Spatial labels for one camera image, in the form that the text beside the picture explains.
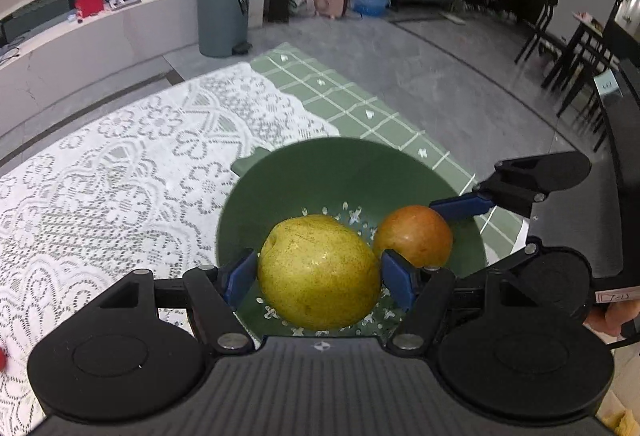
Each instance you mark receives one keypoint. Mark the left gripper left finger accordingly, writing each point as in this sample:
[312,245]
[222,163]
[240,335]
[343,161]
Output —
[214,295]

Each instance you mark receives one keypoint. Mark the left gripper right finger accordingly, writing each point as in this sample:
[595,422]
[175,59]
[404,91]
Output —
[423,295]

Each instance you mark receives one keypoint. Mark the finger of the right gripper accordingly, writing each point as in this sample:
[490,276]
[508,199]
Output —
[517,184]
[461,207]

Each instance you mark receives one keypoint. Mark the yellow-green pear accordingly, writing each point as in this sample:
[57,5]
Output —
[318,274]

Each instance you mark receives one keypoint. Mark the person right hand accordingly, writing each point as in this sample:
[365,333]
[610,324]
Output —
[610,320]

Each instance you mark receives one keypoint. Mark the green colander bowl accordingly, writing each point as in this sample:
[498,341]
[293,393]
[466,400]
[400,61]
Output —
[358,183]

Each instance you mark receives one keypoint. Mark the white lace tablecloth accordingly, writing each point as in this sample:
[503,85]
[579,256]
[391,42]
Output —
[141,187]

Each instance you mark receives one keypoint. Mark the black dining chair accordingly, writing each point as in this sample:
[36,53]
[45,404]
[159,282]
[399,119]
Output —
[540,32]

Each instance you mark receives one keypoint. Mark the green checked table mat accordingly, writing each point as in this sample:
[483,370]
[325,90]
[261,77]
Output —
[380,126]

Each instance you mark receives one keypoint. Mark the pink piggy heater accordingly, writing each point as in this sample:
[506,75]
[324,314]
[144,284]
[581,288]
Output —
[333,9]

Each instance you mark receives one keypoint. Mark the white tv cabinet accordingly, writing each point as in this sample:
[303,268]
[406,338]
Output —
[71,55]

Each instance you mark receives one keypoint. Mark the grey pedal trash bin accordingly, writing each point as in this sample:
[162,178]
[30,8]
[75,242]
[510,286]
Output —
[223,27]

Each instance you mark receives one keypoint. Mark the red box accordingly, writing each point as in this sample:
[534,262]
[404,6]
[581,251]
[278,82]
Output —
[87,8]

